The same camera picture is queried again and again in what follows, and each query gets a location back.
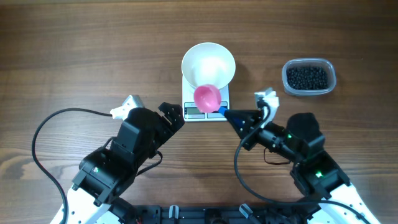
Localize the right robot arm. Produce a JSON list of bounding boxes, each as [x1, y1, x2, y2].
[[223, 108, 378, 223]]

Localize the pink scoop with blue handle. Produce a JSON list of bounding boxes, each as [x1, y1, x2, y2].
[[193, 84, 227, 115]]

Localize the white bowl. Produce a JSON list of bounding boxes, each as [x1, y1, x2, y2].
[[181, 42, 236, 89]]

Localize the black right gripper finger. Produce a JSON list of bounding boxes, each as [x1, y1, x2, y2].
[[228, 119, 249, 139], [224, 110, 263, 124]]

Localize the white digital kitchen scale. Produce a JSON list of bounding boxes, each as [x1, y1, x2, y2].
[[182, 77, 226, 122]]

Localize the black right camera cable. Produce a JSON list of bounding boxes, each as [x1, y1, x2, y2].
[[233, 105, 374, 224]]

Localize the clear plastic bean container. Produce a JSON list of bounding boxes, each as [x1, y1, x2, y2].
[[282, 58, 336, 96]]

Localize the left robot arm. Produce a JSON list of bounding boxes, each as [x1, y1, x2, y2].
[[52, 102, 185, 223]]

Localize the black beans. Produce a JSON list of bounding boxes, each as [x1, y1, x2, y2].
[[287, 66, 328, 90]]

